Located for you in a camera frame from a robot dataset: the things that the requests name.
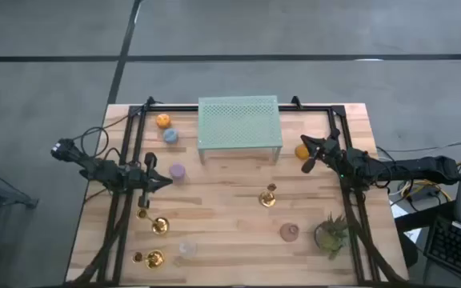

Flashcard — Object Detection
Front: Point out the black metal table frame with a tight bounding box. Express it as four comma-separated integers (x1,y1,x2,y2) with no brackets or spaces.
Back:
66,95,410,287

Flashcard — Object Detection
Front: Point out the potted green succulent plant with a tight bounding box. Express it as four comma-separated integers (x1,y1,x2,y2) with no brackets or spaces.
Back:
313,213,351,261

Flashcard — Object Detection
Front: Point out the grey cable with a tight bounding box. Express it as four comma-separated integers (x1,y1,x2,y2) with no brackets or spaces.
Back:
376,139,461,154

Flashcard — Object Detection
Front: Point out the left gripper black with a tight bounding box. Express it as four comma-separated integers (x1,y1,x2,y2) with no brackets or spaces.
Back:
126,151,174,209

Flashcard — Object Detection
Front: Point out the yellow cable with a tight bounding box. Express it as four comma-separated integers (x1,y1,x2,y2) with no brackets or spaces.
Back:
400,160,461,203

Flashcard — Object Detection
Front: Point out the black power adapter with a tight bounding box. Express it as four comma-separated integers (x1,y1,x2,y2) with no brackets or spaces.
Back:
408,186,439,201

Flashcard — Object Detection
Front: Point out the pink glass candlestick holder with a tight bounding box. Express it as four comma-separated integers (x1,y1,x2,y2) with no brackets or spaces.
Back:
279,222,300,243

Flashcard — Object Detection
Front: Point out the orange glass candlestick holder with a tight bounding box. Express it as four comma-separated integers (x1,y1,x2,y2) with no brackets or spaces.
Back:
294,143,311,161

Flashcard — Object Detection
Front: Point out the black keyboard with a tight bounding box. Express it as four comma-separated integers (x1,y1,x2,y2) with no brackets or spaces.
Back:
423,215,461,285

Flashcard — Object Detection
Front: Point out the blue round candle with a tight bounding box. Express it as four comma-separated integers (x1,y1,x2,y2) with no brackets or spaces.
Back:
162,127,179,145

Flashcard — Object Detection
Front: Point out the short gold candlestick holder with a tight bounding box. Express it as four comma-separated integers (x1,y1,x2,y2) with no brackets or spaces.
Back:
258,182,278,208

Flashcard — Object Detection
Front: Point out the tall gold candlestick holder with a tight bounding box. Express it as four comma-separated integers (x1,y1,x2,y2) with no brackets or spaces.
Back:
135,207,170,236

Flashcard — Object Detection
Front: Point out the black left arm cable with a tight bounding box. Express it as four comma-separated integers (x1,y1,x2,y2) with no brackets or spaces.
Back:
72,114,130,159

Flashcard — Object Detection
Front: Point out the purple round candle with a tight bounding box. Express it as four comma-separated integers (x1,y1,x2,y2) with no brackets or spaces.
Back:
168,162,186,182

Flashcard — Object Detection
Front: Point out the mint green perforated metal shelf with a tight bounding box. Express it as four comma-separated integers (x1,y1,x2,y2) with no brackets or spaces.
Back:
196,94,284,165

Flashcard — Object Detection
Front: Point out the white paper sheet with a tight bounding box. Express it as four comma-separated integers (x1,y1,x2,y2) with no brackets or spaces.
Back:
390,199,422,244

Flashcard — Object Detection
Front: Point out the medium gold candlestick holder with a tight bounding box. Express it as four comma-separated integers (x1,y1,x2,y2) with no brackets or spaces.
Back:
131,249,166,270

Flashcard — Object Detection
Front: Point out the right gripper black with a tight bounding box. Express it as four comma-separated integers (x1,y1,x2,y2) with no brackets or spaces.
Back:
300,128,342,174

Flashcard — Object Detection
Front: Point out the clear glass candlestick holder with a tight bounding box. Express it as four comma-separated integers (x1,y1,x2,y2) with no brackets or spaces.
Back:
178,238,198,259

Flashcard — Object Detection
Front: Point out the orange round candle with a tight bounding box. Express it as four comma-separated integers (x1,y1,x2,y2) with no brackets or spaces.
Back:
155,113,172,130

